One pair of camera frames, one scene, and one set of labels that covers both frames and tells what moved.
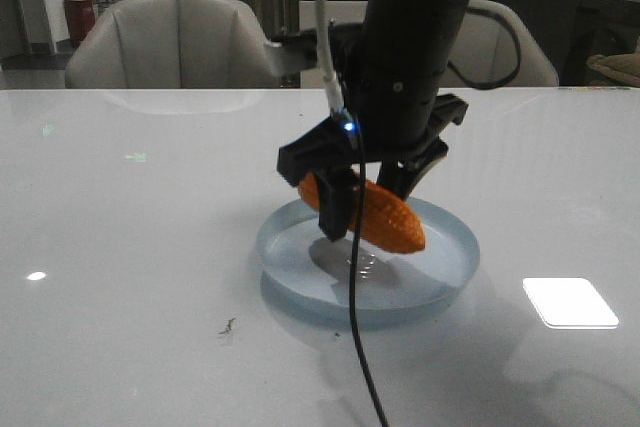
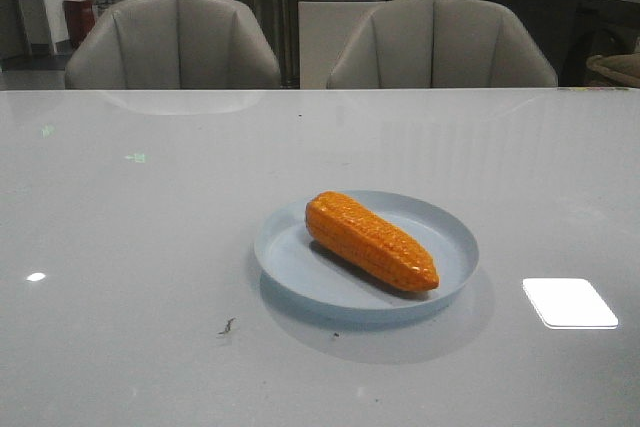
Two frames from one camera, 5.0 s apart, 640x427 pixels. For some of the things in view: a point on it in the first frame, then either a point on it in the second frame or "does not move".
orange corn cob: x=390 y=222 → x=356 y=231
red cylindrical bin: x=81 y=16 does not move
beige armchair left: x=174 y=40 does not move
